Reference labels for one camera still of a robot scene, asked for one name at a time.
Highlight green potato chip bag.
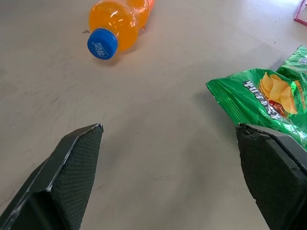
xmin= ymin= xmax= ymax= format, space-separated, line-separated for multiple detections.
xmin=205 ymin=68 xmax=307 ymax=151
xmin=276 ymin=45 xmax=307 ymax=90

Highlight orange soda bottle blue cap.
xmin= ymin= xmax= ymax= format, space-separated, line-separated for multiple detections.
xmin=86 ymin=0 xmax=156 ymax=60

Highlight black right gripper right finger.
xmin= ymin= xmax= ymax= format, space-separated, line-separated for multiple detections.
xmin=235 ymin=123 xmax=307 ymax=230

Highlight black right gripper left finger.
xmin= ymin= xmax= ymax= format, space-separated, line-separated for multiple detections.
xmin=0 ymin=123 xmax=104 ymax=230

